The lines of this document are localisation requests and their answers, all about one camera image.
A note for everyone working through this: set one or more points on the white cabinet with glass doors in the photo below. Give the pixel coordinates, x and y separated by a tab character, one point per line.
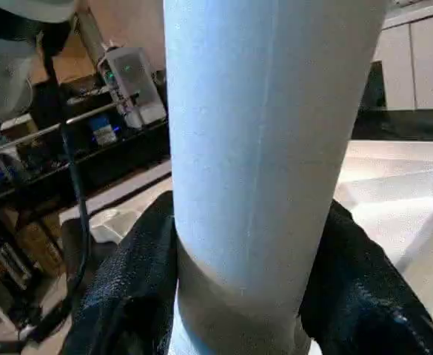
416	59

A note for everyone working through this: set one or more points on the white plastic table top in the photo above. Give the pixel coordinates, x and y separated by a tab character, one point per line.
401	207

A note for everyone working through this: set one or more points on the black equipment rack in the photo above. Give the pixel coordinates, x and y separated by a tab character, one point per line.
53	163

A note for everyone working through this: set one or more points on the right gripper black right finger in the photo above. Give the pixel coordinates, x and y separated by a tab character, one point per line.
364	296

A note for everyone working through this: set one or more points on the white electronic device box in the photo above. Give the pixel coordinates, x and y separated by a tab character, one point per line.
135	85

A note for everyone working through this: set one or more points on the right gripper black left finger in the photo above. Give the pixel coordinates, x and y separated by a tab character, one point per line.
131	296

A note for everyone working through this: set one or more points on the white plastic table leg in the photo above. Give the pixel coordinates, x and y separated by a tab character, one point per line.
268	148

